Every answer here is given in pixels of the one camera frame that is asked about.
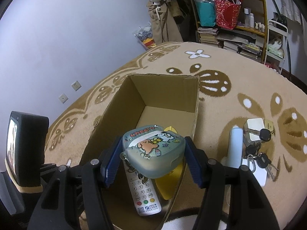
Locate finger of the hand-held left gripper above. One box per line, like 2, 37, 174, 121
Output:
40, 163, 58, 173

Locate teal bag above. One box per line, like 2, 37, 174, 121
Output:
194, 0, 216, 27

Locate bag of plush toys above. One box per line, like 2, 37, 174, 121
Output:
134, 25, 156, 51

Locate green cartoon earbud case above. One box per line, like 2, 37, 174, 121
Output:
119, 125, 186, 179

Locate beige trousers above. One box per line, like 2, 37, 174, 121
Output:
147, 1, 184, 51

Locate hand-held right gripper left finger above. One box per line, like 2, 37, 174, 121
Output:
30, 136, 124, 230

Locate white cube charger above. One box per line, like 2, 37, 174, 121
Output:
244, 118, 265, 142

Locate red patterned bag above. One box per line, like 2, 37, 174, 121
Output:
214, 0, 241, 30

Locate white remote control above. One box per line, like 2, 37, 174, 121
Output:
123, 160, 161, 216

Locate single black key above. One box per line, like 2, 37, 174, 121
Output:
245, 128, 272, 142

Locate wooden shelf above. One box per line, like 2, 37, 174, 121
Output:
189, 0, 268, 64

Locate white trolley cart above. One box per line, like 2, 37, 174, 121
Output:
265, 19, 288, 75

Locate dark hanging clothes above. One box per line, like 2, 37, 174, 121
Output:
168, 0, 192, 24

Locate bunch of black keys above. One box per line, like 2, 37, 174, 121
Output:
245, 144, 279, 181

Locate beige flowered rug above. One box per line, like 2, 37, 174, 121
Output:
44, 41, 307, 230

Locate light blue power bank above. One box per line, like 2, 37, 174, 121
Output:
225, 125, 243, 169

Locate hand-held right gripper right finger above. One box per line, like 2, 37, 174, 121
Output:
183, 136, 281, 230

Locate white curtain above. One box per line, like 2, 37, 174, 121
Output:
278, 0, 303, 24

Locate pile of magazines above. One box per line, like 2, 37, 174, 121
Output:
217, 32, 263, 60

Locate cardboard box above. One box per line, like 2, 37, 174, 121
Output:
79, 74, 201, 230

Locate stack of books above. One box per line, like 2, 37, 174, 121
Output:
197, 27, 220, 45

